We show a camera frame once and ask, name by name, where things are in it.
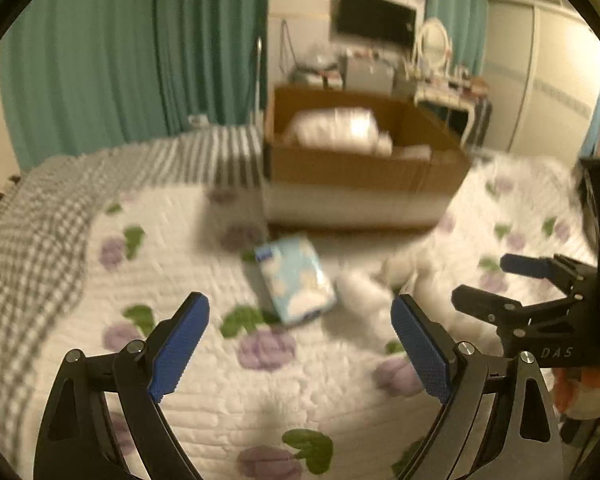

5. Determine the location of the white plush toy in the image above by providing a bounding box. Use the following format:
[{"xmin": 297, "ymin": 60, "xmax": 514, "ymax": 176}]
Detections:
[{"xmin": 336, "ymin": 242, "xmax": 483, "ymax": 356}]

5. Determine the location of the white floral quilt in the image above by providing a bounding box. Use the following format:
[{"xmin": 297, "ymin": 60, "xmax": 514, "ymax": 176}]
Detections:
[{"xmin": 10, "ymin": 152, "xmax": 600, "ymax": 480}]

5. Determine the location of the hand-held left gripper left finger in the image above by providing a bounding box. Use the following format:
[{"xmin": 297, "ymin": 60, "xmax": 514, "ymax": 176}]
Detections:
[{"xmin": 32, "ymin": 291, "xmax": 211, "ymax": 480}]

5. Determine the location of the narrow green curtain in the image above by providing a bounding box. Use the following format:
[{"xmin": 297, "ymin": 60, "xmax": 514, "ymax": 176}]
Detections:
[{"xmin": 424, "ymin": 0, "xmax": 490, "ymax": 81}]

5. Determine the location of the black wall television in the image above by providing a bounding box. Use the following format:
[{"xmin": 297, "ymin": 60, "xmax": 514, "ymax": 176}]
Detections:
[{"xmin": 329, "ymin": 0, "xmax": 419, "ymax": 54}]

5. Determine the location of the cream wardrobe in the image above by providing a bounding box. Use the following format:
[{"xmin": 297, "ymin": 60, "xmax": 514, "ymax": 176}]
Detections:
[{"xmin": 479, "ymin": 0, "xmax": 600, "ymax": 162}]

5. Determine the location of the grey small cabinet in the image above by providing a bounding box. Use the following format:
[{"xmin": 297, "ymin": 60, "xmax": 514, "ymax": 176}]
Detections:
[{"xmin": 344, "ymin": 55, "xmax": 397, "ymax": 95}]

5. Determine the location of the light blue tissue pack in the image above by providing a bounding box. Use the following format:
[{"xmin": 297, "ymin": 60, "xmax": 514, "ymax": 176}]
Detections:
[{"xmin": 254, "ymin": 234, "xmax": 339, "ymax": 329}]

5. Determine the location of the white plastic bag in box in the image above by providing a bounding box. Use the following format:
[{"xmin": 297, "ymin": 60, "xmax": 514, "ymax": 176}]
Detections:
[{"xmin": 281, "ymin": 107, "xmax": 395, "ymax": 157}]

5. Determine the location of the grey checked blanket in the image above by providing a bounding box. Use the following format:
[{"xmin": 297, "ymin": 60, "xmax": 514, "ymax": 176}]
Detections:
[{"xmin": 0, "ymin": 124, "xmax": 267, "ymax": 461}]

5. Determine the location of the white dressing table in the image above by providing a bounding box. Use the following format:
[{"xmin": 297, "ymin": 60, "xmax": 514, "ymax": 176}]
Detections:
[{"xmin": 411, "ymin": 76, "xmax": 483, "ymax": 142}]

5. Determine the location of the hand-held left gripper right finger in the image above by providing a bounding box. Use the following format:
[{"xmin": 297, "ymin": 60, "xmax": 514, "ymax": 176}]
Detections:
[{"xmin": 390, "ymin": 294, "xmax": 564, "ymax": 480}]

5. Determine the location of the wide green curtain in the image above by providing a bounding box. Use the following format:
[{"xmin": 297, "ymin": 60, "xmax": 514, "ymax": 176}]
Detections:
[{"xmin": 0, "ymin": 0, "xmax": 272, "ymax": 172}]

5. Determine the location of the brown cardboard box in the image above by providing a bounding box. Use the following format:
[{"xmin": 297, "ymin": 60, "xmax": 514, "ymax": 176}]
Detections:
[{"xmin": 261, "ymin": 85, "xmax": 473, "ymax": 233}]

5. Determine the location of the white oval vanity mirror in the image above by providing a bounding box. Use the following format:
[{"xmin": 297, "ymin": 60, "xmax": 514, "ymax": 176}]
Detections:
[{"xmin": 411, "ymin": 17, "xmax": 454, "ymax": 80}]

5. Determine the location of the metal pole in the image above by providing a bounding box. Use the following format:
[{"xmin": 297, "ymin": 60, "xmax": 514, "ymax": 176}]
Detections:
[{"xmin": 253, "ymin": 36, "xmax": 265, "ymax": 127}]

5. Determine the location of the person's right hand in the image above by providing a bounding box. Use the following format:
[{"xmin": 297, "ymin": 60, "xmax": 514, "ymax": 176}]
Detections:
[{"xmin": 554, "ymin": 364, "xmax": 600, "ymax": 420}]

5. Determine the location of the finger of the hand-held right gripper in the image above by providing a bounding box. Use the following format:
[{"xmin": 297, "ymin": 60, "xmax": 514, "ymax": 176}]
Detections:
[
  {"xmin": 451, "ymin": 284, "xmax": 577, "ymax": 342},
  {"xmin": 500, "ymin": 253, "xmax": 600, "ymax": 302}
]

